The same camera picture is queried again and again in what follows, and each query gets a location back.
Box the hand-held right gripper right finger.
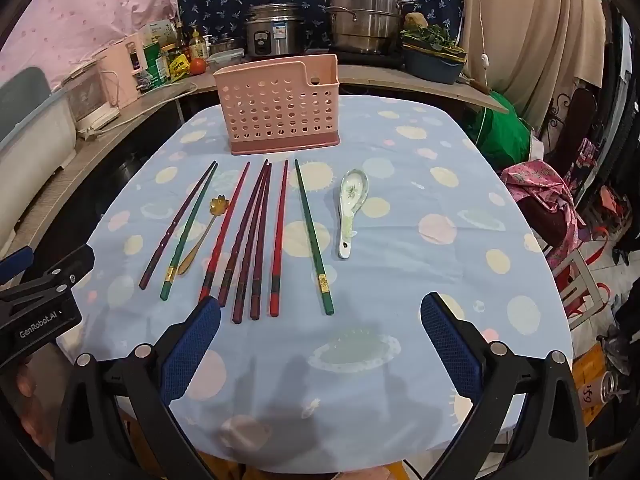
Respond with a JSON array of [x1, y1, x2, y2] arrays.
[[420, 292, 590, 480]]

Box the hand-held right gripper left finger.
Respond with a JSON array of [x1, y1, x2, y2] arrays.
[[54, 296, 222, 480]]

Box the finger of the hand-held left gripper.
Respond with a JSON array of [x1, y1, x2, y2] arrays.
[[30, 245, 96, 296], [0, 247, 35, 286]]

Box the dark maroon wavy chopstick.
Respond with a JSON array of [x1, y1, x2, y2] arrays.
[[231, 162, 272, 325], [139, 161, 219, 290], [250, 163, 273, 321], [218, 159, 269, 308]]

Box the green chopstick gold band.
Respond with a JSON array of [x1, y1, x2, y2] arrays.
[[159, 162, 221, 302], [294, 159, 335, 317]]

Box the red chopstick black band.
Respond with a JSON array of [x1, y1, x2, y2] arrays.
[[269, 160, 290, 318], [198, 161, 251, 305]]

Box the pink perforated utensil basket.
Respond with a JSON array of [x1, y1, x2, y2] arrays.
[[213, 54, 342, 156]]

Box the person's left hand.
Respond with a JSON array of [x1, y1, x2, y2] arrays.
[[12, 360, 58, 441]]

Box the blue dotted tablecloth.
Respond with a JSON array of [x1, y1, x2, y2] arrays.
[[57, 95, 573, 471]]

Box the white storage box blue lid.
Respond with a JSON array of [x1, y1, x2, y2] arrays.
[[0, 67, 78, 251]]

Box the gold flower-shaped spoon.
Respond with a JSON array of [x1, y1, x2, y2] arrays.
[[177, 196, 232, 277]]

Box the clear white electric kettle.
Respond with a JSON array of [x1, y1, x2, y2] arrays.
[[62, 60, 121, 133]]

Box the metal drink can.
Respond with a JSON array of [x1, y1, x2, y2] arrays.
[[600, 370, 631, 406]]

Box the white floral ceramic spoon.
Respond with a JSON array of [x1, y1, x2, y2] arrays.
[[337, 168, 370, 260]]

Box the pink floral cloth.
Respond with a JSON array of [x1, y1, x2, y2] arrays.
[[500, 160, 586, 271]]

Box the pink electric kettle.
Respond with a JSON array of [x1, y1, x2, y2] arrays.
[[97, 35, 151, 111]]

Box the green tin can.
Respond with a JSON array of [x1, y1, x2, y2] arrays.
[[142, 42, 171, 88]]

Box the green plastic bag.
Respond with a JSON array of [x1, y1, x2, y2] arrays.
[[470, 90, 533, 171]]

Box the white green carton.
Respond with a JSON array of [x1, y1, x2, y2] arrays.
[[140, 19, 173, 46]]

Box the clear food container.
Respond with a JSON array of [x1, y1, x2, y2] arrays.
[[206, 49, 246, 73]]

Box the pink printed sheet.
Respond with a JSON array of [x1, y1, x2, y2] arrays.
[[0, 0, 186, 91]]

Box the small steel pot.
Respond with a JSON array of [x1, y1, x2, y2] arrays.
[[210, 34, 246, 56]]

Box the dark metal chair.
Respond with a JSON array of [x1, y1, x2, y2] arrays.
[[545, 87, 601, 176]]

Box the blue plastic basin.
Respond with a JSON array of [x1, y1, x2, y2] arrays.
[[402, 47, 468, 86]]

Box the dark hanging clothes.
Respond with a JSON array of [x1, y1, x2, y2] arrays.
[[595, 0, 640, 191]]

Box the yellow green strainer basket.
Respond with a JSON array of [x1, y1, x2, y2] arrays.
[[402, 42, 467, 61]]

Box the black induction cooker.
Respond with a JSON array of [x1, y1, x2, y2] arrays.
[[305, 47, 406, 71]]

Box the steel rice cooker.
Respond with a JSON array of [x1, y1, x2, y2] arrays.
[[244, 3, 307, 58]]

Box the leafy green vegetables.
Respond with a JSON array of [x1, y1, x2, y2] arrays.
[[402, 25, 463, 53]]

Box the beige curtain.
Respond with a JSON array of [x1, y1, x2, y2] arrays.
[[460, 0, 608, 131]]

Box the steel steamer pot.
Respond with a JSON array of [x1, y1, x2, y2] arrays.
[[327, 0, 418, 56]]

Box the white power cable with plug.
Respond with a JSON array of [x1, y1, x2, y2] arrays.
[[75, 80, 198, 141]]

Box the wooden knife handle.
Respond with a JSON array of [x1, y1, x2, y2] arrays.
[[462, 75, 493, 96]]

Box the white cable with switch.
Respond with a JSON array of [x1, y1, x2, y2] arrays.
[[470, 0, 493, 96]]

